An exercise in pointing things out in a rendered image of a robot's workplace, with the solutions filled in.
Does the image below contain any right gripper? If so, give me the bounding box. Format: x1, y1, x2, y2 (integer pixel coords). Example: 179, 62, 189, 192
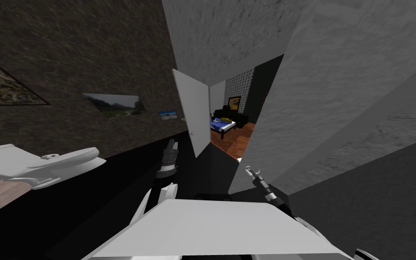
244, 166, 269, 192

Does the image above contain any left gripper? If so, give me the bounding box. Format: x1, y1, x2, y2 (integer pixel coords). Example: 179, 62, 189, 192
162, 139, 180, 164

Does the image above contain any black armchair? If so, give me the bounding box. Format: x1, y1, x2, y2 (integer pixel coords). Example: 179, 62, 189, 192
213, 104, 250, 129

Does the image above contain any white toilet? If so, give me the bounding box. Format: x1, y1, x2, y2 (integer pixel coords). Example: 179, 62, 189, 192
0, 143, 107, 190

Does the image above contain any green landscape wall picture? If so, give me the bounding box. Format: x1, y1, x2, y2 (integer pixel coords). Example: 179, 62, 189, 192
82, 93, 147, 118

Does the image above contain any white door leaf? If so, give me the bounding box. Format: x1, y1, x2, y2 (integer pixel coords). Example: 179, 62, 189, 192
171, 68, 212, 159

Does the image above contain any blue bed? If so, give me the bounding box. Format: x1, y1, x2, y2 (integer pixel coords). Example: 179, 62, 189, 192
209, 116, 237, 140

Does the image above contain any small blue wall picture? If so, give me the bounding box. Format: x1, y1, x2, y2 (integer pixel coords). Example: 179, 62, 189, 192
159, 110, 179, 121

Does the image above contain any colourful framed wall picture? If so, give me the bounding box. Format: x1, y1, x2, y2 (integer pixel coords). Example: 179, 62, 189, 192
0, 64, 51, 107

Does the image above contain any yellow framed wall picture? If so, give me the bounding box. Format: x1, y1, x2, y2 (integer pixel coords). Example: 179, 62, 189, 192
228, 95, 242, 113

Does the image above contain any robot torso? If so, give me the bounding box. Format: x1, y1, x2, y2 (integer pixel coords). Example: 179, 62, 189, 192
81, 198, 354, 260

